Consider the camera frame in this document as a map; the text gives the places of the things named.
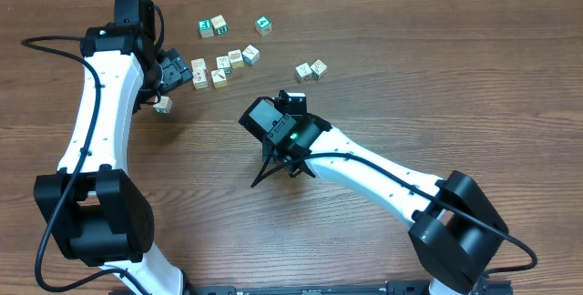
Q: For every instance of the blue edged cream block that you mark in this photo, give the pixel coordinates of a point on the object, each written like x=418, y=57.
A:
x=251, y=55

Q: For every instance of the cream block red picture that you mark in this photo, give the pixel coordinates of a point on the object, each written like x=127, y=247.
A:
x=200, y=79

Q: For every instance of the cream block green edge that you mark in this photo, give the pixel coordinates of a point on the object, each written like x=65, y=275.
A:
x=223, y=63

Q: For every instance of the green number four block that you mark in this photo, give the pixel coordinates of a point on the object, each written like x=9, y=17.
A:
x=263, y=25

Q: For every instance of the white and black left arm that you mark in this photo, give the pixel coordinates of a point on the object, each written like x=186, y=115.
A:
x=93, y=211

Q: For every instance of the cream block left of trio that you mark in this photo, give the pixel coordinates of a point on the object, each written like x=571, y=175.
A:
x=303, y=72

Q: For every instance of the green edged cream block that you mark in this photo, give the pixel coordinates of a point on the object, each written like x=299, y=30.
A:
x=219, y=25

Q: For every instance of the red spatula letter B block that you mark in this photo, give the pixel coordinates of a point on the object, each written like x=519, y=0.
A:
x=199, y=64

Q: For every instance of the green edged trio block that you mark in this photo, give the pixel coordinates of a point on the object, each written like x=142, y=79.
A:
x=319, y=69

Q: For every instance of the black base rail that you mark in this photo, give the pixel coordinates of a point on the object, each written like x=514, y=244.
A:
x=411, y=287

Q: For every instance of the green picture block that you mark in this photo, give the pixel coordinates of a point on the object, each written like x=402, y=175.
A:
x=205, y=28

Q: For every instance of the cream block red grid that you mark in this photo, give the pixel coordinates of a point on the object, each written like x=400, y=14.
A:
x=235, y=58

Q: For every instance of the cream block far left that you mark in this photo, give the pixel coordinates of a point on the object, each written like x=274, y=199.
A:
x=164, y=105

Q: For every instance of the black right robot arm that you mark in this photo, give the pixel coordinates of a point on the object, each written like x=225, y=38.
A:
x=454, y=228

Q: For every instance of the yellow edged cream block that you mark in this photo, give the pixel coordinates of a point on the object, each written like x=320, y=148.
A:
x=219, y=78

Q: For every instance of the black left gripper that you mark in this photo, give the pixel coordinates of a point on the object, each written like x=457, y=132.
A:
x=175, y=67

